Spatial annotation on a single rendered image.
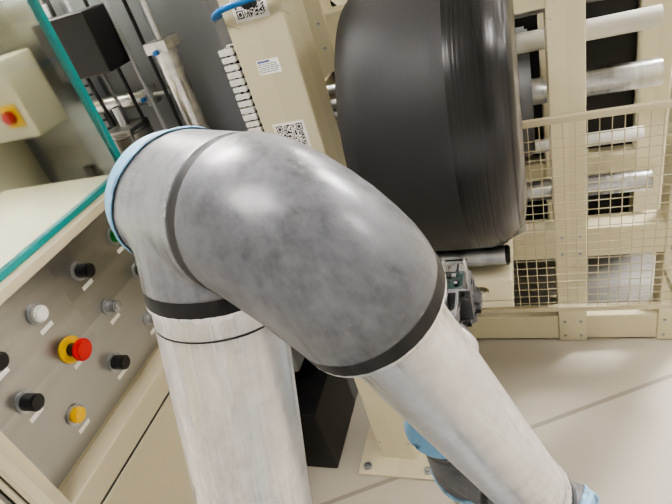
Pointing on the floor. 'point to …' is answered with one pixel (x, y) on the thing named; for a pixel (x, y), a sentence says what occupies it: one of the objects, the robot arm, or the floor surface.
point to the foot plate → (416, 468)
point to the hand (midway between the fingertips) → (458, 272)
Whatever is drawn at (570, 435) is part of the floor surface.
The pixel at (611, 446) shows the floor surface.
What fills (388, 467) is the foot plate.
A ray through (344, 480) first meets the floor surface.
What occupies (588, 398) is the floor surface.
